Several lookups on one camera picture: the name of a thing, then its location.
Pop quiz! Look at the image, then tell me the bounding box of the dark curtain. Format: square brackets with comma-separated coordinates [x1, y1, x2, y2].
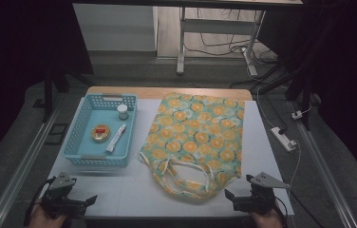
[258, 0, 357, 183]
[0, 0, 94, 172]

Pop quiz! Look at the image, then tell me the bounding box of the person's left hand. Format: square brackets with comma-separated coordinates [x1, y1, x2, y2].
[28, 205, 68, 228]

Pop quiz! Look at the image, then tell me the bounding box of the thin white cable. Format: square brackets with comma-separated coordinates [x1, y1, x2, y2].
[286, 139, 303, 199]

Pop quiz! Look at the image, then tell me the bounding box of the small white-lidded jar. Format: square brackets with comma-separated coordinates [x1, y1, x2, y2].
[116, 104, 130, 122]

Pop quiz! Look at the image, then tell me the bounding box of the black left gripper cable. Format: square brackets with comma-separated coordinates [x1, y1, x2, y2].
[23, 178, 57, 227]

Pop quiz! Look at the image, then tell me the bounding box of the person's right hand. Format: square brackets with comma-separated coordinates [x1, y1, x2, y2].
[250, 207, 285, 228]

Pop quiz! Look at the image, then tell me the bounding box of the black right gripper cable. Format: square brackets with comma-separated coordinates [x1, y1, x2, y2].
[273, 195, 291, 228]

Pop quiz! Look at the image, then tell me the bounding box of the black floor bracket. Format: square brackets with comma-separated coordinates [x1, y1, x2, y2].
[44, 123, 70, 146]

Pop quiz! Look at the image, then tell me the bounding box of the white power strip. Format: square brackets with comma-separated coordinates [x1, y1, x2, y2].
[270, 126, 298, 153]

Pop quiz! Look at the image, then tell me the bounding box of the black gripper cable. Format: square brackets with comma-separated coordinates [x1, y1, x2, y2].
[23, 178, 57, 227]
[273, 195, 291, 228]

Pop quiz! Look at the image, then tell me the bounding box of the black stand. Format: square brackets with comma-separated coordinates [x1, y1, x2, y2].
[42, 67, 73, 124]

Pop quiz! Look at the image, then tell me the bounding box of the tangle of black floor cables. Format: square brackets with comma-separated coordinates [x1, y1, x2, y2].
[184, 9, 278, 66]

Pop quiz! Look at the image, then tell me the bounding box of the white cabinet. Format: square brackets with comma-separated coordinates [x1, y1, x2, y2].
[72, 3, 160, 52]

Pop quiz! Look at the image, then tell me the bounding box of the blue perforated plastic basket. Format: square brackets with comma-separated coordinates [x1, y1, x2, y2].
[62, 92, 139, 168]

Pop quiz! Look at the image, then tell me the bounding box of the metal floor rail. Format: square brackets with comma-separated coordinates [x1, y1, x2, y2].
[0, 94, 65, 228]
[289, 101, 357, 228]

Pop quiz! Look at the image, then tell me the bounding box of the white metal desk frame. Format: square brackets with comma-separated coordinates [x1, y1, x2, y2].
[71, 0, 304, 77]

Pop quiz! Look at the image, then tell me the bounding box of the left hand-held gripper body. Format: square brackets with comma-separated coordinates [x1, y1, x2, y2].
[38, 171, 89, 220]

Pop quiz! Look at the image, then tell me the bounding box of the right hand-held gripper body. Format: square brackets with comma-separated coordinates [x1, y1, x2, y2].
[233, 171, 291, 216]

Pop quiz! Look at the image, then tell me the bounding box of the orange-slice print cloth bag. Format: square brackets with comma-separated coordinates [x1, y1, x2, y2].
[139, 91, 247, 201]

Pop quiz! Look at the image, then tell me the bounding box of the white tube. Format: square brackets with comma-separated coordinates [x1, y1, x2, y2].
[105, 123, 127, 154]

